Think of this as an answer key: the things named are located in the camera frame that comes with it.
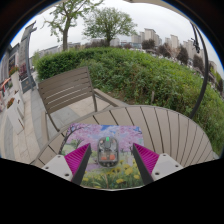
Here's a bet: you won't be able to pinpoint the flower print mouse pad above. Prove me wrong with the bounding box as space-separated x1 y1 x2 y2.
58 122 145 191

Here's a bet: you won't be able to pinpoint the distant apartment buildings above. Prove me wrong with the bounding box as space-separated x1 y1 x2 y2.
131 28 218 73

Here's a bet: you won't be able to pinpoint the dark grey tall pylon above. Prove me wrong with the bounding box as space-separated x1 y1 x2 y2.
17 21 39 95

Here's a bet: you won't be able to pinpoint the transparent computer mouse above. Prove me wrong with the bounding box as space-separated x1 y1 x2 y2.
96 135 120 168

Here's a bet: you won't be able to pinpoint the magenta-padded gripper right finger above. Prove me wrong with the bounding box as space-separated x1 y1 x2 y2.
131 142 183 186

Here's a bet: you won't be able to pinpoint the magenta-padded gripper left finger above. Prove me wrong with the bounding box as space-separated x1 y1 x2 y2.
41 143 92 186

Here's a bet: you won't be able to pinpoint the round leafy tree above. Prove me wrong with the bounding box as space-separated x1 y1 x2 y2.
82 6 138 47

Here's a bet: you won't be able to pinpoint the brown slatted outdoor chair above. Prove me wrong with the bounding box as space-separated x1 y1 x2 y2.
36 65 130 141

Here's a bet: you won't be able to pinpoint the green hedge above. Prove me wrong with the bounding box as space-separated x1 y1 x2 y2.
34 46 224 156

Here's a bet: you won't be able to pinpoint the beige cantilever patio umbrella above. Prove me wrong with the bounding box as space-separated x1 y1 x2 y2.
123 0 210 120

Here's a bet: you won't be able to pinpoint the thin leaning tree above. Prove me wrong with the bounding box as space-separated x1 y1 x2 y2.
42 0 105 52

